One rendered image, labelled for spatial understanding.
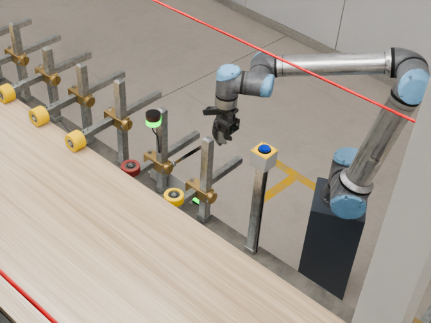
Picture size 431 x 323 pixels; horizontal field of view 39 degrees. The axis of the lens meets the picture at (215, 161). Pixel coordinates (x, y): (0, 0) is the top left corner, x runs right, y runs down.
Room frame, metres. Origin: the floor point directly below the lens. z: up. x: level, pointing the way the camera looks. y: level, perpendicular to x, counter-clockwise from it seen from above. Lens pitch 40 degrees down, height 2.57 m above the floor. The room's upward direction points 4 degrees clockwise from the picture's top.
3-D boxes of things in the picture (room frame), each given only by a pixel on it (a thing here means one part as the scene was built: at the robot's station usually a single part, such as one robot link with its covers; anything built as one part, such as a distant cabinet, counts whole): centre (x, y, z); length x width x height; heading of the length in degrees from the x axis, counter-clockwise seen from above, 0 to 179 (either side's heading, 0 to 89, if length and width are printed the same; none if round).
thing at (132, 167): (1.92, 0.35, 0.85); 0.08 x 0.08 x 0.11
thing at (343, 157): (2.12, -0.60, 0.79); 0.17 x 0.15 x 0.18; 174
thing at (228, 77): (2.02, -0.03, 1.28); 0.10 x 0.09 x 0.12; 84
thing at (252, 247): (1.68, -0.17, 0.93); 0.05 x 0.05 x 0.45; 51
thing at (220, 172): (1.92, 0.03, 0.84); 0.44 x 0.03 x 0.04; 141
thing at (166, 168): (2.02, 0.25, 0.85); 0.14 x 0.06 x 0.05; 51
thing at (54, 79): (2.49, 0.83, 0.95); 0.14 x 0.06 x 0.05; 51
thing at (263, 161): (1.69, -0.17, 1.18); 0.07 x 0.07 x 0.08; 51
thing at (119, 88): (2.16, 0.42, 0.92); 0.04 x 0.04 x 0.48; 51
